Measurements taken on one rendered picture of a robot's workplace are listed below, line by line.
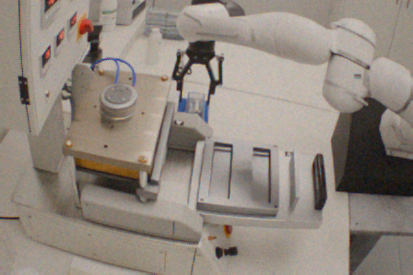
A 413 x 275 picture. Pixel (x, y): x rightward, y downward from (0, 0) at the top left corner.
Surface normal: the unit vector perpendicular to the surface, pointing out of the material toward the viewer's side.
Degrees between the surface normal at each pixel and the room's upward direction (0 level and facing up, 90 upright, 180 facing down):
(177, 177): 0
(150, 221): 90
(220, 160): 0
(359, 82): 57
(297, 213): 0
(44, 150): 90
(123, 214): 90
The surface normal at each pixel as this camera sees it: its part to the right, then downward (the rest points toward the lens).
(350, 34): -0.28, -0.10
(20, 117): -0.08, 0.61
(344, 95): -0.34, 0.23
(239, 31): -0.70, 0.28
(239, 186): 0.12, -0.77
